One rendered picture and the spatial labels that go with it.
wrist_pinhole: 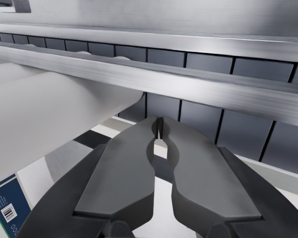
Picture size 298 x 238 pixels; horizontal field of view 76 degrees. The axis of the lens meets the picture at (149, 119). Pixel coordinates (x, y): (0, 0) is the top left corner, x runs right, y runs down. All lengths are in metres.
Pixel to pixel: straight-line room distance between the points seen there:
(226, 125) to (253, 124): 0.02
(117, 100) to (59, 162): 0.27
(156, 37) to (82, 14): 0.15
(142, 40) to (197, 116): 0.09
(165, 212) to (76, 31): 0.25
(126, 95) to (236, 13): 0.12
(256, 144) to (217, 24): 0.12
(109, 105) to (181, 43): 0.08
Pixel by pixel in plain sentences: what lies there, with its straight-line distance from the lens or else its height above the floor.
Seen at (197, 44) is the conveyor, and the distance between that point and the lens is 0.17.
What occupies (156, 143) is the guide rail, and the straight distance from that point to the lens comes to 0.17.
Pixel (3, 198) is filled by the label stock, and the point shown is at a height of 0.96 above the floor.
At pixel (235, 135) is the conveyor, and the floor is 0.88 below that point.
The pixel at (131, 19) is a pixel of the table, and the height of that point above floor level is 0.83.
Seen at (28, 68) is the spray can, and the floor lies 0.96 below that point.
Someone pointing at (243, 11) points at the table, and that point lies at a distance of 0.21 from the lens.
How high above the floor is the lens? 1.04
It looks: 50 degrees down
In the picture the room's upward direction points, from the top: 128 degrees counter-clockwise
